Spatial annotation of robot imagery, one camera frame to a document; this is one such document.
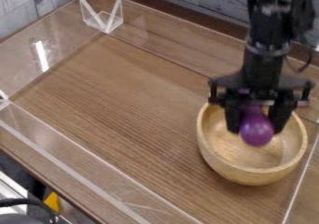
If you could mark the purple toy eggplant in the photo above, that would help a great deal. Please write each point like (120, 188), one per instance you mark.
(255, 126)

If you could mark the clear acrylic table barrier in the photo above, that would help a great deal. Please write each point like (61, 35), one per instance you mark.
(109, 196)

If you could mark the clear acrylic corner bracket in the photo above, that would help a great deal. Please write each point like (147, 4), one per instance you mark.
(104, 21)

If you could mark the brown wooden bowl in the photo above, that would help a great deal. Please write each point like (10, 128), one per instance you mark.
(253, 166)

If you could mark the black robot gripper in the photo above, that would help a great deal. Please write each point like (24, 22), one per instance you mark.
(259, 83)

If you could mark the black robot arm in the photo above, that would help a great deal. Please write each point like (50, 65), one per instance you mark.
(277, 22)

